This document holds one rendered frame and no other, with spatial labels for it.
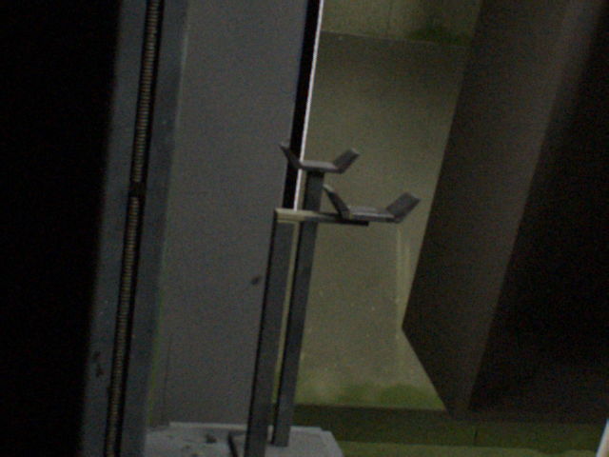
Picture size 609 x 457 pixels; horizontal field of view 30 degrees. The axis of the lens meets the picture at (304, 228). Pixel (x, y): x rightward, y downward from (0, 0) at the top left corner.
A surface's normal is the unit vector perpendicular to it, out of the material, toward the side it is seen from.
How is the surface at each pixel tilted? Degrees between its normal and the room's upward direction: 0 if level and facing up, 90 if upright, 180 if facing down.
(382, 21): 90
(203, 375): 90
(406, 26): 90
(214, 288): 90
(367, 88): 57
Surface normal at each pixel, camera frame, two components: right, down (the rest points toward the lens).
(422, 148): 0.24, -0.32
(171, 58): 0.21, 0.25
